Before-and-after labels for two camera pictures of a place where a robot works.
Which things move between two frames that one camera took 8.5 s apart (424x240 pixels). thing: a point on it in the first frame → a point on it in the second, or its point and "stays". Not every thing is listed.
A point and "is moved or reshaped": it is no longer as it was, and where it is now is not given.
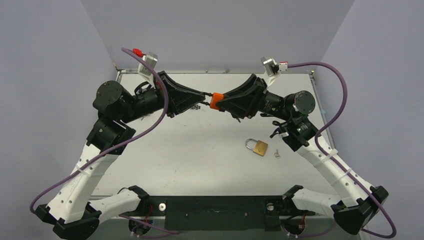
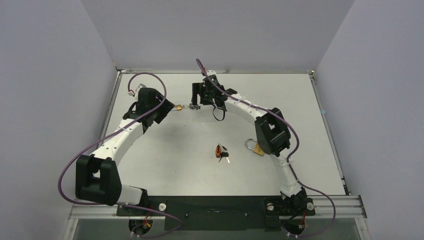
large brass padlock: (260, 147) stays
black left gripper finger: (174, 89) → (168, 104)
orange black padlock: (215, 97) is moved or reshaped
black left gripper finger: (178, 102) → (162, 112)
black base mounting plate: (223, 212) stays
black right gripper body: (258, 96) → (200, 96)
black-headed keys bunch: (236, 116) → (223, 154)
